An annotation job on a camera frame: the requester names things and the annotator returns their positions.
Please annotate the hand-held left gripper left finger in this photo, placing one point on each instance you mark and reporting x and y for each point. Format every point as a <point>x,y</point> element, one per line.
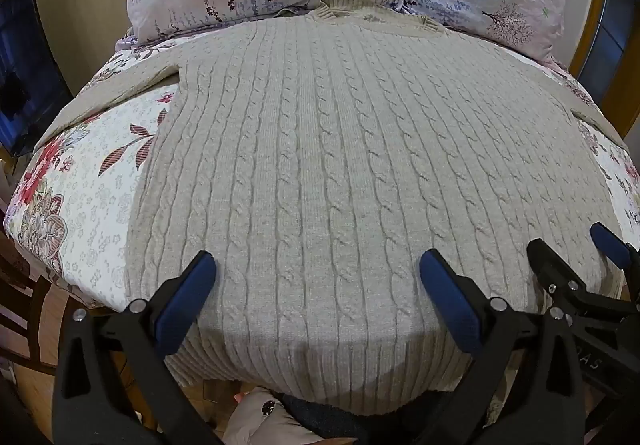
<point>187,300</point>

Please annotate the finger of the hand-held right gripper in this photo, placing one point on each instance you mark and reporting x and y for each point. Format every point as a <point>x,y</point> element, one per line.
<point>610,245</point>
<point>547,261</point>

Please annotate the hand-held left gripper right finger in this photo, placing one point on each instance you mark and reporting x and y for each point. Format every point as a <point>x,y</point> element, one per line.
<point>450,300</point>

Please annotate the floral bed sheet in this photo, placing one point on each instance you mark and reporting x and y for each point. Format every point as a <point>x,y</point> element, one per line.
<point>90,225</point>

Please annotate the white cloth with black flower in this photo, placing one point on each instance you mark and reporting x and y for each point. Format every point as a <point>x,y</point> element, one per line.
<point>260,420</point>

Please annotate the wooden chair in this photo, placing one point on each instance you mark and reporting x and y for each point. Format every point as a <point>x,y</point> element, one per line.
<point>20,305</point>

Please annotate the person's dark trousers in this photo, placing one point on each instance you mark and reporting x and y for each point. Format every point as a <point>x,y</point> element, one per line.
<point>325,422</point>

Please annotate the dark television screen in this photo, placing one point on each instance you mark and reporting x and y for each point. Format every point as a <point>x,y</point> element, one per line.
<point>30,75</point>

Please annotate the yellow wooden frame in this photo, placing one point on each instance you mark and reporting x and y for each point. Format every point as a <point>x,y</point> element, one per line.
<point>587,45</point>

